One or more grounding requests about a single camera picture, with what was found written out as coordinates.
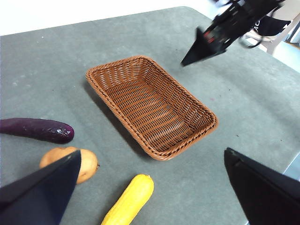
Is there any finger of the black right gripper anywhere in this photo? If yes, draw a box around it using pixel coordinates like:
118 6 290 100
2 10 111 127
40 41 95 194
180 27 227 67

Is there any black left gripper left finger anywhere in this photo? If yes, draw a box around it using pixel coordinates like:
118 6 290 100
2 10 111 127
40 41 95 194
0 150 82 225

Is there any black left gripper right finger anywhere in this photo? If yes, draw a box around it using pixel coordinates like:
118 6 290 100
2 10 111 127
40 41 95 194
224 147 300 225

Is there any brown potato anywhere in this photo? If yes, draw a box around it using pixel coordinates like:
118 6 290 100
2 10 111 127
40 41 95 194
39 146 100 185

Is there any purple eggplant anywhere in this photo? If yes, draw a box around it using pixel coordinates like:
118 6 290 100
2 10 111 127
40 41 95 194
0 118 75 144

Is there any brown wicker basket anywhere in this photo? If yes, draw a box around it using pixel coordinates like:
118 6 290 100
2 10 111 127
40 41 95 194
85 55 219 161

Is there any yellow corn cob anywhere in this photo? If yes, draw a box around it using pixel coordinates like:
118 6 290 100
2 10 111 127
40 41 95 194
100 173 155 225

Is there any black bag with white print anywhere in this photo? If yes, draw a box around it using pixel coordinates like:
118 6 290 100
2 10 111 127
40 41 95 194
252 14 292 37

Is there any beige plastic chair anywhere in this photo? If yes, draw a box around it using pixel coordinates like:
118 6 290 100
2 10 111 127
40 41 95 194
243 17 300 56

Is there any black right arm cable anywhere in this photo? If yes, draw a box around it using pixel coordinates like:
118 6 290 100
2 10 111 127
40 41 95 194
238 32 268 49

